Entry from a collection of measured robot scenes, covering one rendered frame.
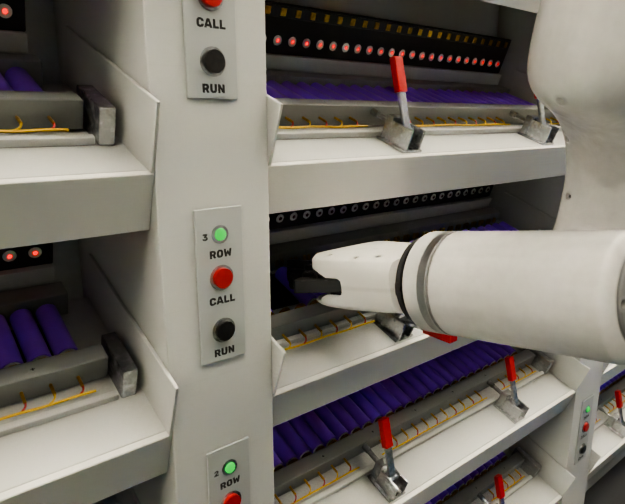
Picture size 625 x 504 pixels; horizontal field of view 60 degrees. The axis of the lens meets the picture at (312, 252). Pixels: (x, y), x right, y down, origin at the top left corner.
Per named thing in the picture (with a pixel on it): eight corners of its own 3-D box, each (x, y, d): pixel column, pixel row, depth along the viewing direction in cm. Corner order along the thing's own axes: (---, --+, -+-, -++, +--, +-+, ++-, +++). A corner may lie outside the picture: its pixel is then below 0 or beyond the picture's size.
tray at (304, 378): (577, 297, 87) (606, 247, 82) (263, 431, 50) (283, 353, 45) (479, 235, 99) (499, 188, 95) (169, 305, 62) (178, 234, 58)
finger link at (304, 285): (382, 275, 48) (370, 266, 53) (294, 286, 47) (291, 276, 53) (383, 288, 48) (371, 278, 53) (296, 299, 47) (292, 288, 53)
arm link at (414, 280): (489, 224, 46) (459, 224, 48) (421, 239, 40) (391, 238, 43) (496, 320, 47) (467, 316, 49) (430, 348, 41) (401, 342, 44)
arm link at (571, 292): (495, 227, 46) (424, 234, 41) (671, 224, 36) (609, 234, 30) (498, 324, 47) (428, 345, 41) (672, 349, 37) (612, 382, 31)
